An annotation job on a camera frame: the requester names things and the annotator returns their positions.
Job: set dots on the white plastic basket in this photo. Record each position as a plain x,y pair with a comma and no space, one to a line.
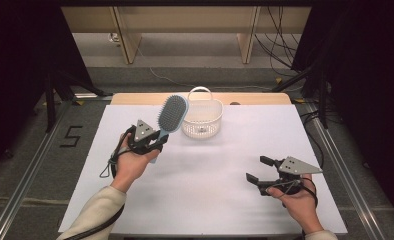
203,115

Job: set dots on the beige wooden desk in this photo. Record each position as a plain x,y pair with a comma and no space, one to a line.
185,20

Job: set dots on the person's right hand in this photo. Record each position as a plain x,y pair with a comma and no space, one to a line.
298,206

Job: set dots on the person's left hand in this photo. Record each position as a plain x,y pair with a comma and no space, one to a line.
131,168

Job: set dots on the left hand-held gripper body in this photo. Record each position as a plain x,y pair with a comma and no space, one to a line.
141,131

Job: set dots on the light blue hairbrush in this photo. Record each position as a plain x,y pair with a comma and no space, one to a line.
172,113

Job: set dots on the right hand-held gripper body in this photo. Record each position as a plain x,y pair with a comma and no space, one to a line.
295,165

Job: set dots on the black metal stand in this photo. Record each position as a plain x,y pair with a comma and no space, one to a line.
323,106
50,106

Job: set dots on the black curtain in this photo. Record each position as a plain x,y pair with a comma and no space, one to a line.
18,66
368,83

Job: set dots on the white table cover sheet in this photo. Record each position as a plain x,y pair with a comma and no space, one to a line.
201,200

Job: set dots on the metal floor rail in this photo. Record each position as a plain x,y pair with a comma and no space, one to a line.
351,190
25,190

